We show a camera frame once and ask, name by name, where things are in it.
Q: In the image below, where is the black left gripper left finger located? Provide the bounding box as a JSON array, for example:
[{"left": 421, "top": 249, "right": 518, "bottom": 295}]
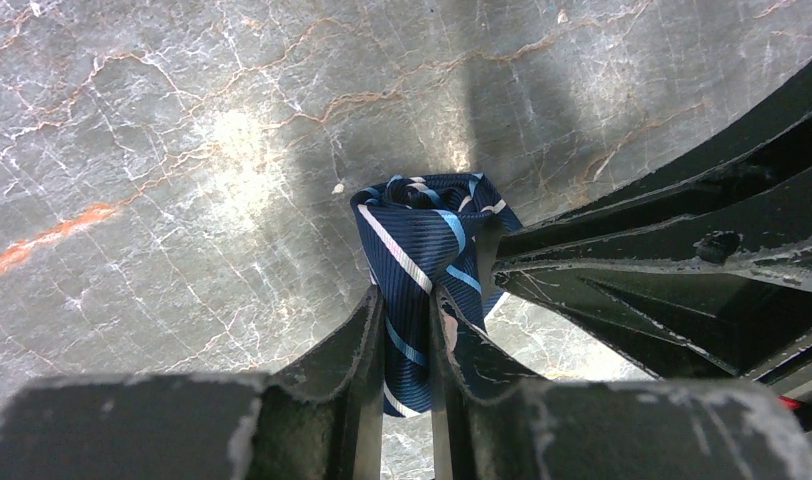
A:
[{"left": 270, "top": 286, "right": 384, "bottom": 479}]

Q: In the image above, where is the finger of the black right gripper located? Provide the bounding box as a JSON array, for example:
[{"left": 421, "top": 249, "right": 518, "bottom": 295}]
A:
[{"left": 498, "top": 60, "right": 812, "bottom": 259}]

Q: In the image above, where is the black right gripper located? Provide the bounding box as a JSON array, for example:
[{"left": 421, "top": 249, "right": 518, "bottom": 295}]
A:
[{"left": 495, "top": 166, "right": 812, "bottom": 431}]

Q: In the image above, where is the navy striped tie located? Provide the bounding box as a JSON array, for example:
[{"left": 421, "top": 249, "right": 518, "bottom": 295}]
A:
[{"left": 350, "top": 173, "right": 522, "bottom": 418}]

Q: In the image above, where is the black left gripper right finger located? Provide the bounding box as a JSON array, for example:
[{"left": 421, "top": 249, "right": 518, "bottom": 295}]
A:
[{"left": 429, "top": 287, "right": 546, "bottom": 479}]

